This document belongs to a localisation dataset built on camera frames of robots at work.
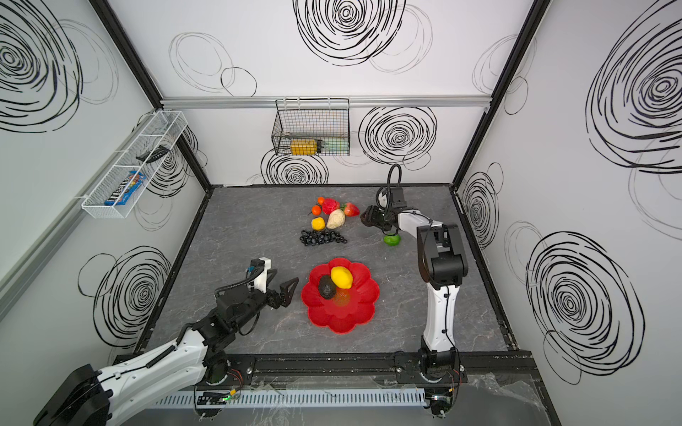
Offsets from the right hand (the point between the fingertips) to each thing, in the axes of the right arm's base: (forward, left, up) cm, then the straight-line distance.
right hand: (370, 216), depth 103 cm
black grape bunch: (-10, +19, -1) cm, 21 cm away
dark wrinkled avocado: (-29, +15, 0) cm, 33 cm away
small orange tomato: (+5, +22, -2) cm, 23 cm away
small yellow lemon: (-3, +20, -2) cm, 21 cm away
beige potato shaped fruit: (-2, +13, 0) cm, 14 cm away
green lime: (-9, -8, -2) cm, 12 cm away
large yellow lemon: (-26, +10, 0) cm, 27 cm away
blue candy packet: (-15, +67, +31) cm, 75 cm away
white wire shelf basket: (+15, +74, +29) cm, 81 cm away
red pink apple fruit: (+6, +16, 0) cm, 17 cm away
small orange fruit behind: (+10, +21, -2) cm, 23 cm away
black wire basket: (+23, +22, +25) cm, 41 cm away
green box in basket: (+8, +13, +27) cm, 31 cm away
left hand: (-29, +27, +6) cm, 40 cm away
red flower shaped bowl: (-33, +7, -5) cm, 35 cm away
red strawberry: (+5, +7, -2) cm, 9 cm away
